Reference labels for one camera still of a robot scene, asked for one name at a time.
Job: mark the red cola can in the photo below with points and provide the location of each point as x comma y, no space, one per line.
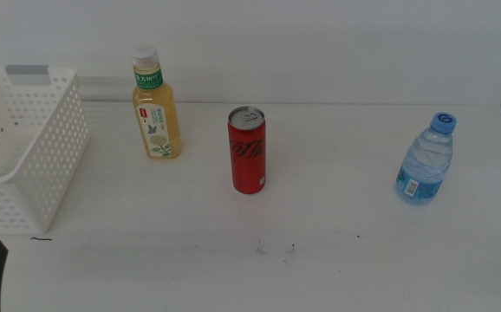
248,160

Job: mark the yellow tea bottle green label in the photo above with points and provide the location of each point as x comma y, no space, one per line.
155,112

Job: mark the clear water bottle blue cap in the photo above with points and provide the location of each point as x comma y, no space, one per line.
426,160

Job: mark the small black curly thread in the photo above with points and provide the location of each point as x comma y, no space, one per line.
40,238

